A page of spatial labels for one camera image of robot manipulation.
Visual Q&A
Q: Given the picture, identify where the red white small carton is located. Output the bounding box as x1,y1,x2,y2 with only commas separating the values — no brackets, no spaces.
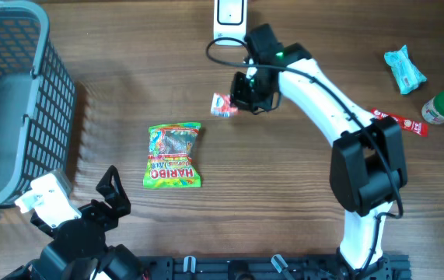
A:
210,93,238,118

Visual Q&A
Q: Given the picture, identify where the Haribo gummy candy bag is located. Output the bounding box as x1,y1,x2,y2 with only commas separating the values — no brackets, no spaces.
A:
143,122,201,189

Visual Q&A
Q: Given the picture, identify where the white teal snack packet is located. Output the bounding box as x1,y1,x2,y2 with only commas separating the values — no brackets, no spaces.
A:
383,45,427,95

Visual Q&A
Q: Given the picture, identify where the small red item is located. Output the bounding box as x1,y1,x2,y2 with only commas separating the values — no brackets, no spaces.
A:
370,108,428,137

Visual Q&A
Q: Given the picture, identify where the green lid jar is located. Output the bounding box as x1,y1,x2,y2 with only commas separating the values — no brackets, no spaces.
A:
421,90,444,124

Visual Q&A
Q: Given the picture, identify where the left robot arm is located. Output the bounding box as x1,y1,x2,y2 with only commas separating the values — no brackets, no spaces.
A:
4,166,150,279

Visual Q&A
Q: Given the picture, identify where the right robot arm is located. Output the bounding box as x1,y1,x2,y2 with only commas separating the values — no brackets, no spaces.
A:
230,24,407,278

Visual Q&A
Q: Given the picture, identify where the white barcode scanner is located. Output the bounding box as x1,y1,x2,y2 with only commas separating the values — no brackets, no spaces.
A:
213,0,248,46

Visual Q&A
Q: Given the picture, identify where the grey plastic mesh basket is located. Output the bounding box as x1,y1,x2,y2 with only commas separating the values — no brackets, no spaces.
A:
0,1,77,209

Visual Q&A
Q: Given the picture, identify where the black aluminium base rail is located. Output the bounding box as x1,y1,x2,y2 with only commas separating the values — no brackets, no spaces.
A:
135,254,413,280

